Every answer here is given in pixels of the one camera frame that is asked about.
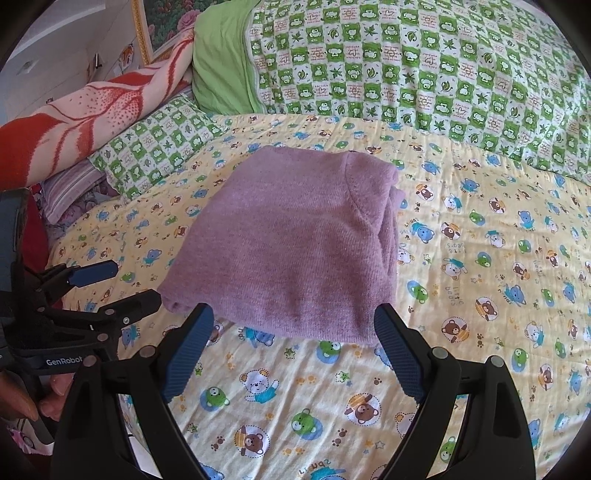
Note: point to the green checked printed quilt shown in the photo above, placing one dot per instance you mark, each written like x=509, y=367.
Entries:
x=415, y=60

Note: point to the green checked pillow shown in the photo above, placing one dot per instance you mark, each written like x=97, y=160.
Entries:
x=152, y=143

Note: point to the red and cream blanket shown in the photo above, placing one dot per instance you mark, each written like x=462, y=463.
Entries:
x=101, y=106

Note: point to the framed flower picture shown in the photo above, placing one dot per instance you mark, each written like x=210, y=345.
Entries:
x=161, y=23

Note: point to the yellow bear print bed sheet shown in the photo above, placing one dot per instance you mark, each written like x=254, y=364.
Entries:
x=461, y=286

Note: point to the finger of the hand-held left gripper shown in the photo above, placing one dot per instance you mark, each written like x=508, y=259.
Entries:
x=92, y=274
x=138, y=304

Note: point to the red cloth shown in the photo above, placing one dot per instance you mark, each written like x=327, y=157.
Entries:
x=37, y=230

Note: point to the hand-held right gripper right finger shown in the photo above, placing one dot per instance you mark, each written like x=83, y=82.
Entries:
x=399, y=350

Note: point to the purple striped pillow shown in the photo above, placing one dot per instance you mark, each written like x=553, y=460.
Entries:
x=74, y=189

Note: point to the plain green blanket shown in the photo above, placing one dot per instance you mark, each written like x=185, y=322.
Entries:
x=221, y=64

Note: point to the purple knit sweater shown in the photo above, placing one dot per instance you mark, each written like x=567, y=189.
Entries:
x=295, y=249

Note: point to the person's left hand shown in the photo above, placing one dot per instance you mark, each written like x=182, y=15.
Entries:
x=18, y=392

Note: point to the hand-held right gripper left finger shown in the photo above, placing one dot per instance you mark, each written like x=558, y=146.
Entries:
x=184, y=360

